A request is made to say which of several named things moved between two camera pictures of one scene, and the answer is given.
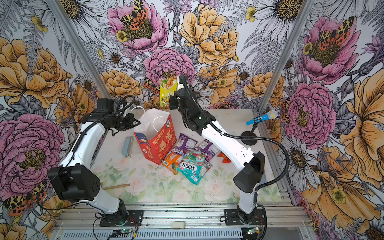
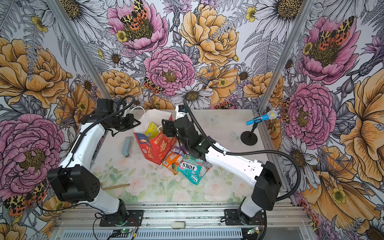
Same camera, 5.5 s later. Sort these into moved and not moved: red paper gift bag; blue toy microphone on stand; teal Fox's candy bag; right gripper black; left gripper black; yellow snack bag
Moved: yellow snack bag; right gripper black
Not moved: blue toy microphone on stand; red paper gift bag; left gripper black; teal Fox's candy bag
